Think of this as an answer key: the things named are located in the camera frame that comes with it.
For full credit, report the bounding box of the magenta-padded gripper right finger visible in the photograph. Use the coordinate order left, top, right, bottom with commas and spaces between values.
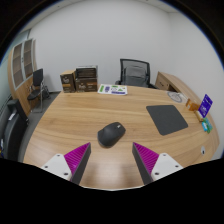
132, 142, 184, 185

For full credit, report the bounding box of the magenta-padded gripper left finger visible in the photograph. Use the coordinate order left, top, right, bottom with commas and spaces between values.
40, 142, 92, 185

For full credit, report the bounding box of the black computer mouse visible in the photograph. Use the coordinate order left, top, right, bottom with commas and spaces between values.
97, 121, 127, 149

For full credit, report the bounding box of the dark grey mouse pad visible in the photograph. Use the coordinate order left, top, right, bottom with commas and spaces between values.
145, 104, 189, 136

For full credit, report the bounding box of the yellow pack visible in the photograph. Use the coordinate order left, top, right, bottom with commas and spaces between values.
194, 110, 204, 122

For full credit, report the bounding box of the round white grey disc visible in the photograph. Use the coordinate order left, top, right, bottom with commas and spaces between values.
167, 91, 184, 103

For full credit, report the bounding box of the black padded office chair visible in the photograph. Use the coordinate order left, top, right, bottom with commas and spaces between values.
0, 98, 29, 161

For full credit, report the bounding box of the green pack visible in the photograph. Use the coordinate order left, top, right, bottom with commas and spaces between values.
203, 117, 213, 134

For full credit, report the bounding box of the orange box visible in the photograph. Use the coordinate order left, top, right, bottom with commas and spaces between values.
185, 98, 201, 112

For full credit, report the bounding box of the small brown cardboard box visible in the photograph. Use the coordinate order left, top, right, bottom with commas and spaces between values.
59, 69, 77, 93

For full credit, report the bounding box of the white sheet with coloured shapes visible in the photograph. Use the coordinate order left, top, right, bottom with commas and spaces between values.
97, 83, 128, 96

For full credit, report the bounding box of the purple standing card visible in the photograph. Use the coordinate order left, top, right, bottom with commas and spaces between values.
197, 93, 214, 118

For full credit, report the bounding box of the wooden side desk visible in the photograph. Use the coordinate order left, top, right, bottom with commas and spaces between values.
155, 71, 198, 101

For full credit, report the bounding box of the grey backpack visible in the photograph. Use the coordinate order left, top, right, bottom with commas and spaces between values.
123, 64, 148, 88

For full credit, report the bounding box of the open black box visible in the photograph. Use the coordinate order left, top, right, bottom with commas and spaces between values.
75, 65, 99, 80

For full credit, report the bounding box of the black visitor chair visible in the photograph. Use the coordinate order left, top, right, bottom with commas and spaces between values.
27, 68, 50, 113

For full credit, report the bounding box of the black mesh office chair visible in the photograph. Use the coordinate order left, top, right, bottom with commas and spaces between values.
115, 58, 158, 90

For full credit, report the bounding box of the wooden shelf unit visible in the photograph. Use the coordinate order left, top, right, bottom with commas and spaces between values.
7, 38, 38, 109

